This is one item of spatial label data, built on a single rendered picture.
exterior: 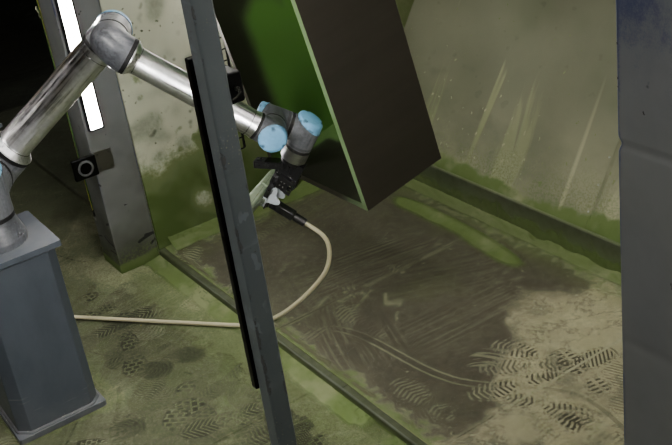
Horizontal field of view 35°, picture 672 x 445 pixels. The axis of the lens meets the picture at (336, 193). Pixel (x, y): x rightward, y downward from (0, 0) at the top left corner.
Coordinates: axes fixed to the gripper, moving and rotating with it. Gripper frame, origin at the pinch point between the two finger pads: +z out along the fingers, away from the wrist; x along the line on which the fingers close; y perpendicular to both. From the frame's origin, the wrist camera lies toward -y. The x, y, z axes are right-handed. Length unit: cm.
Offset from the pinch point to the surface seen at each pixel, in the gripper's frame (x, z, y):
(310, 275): 32, 40, 25
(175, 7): 68, -13, -75
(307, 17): -7, -69, -12
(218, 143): -117, -82, 2
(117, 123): 42, 31, -72
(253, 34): 41, -33, -36
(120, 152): 41, 42, -66
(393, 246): 57, 25, 47
